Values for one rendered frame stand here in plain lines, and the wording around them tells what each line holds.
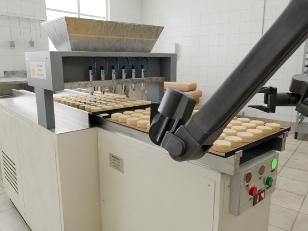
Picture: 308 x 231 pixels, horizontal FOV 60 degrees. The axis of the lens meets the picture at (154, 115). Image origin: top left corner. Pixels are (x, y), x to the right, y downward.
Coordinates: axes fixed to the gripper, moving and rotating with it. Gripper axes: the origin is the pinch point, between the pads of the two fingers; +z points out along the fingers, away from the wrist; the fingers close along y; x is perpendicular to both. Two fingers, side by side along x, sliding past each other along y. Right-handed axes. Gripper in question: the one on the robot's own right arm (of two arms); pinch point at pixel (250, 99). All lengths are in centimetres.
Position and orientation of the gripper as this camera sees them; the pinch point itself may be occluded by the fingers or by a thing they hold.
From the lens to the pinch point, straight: 115.5
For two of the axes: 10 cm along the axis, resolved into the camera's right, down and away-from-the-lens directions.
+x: -0.6, 1.9, -9.8
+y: -0.1, -9.8, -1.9
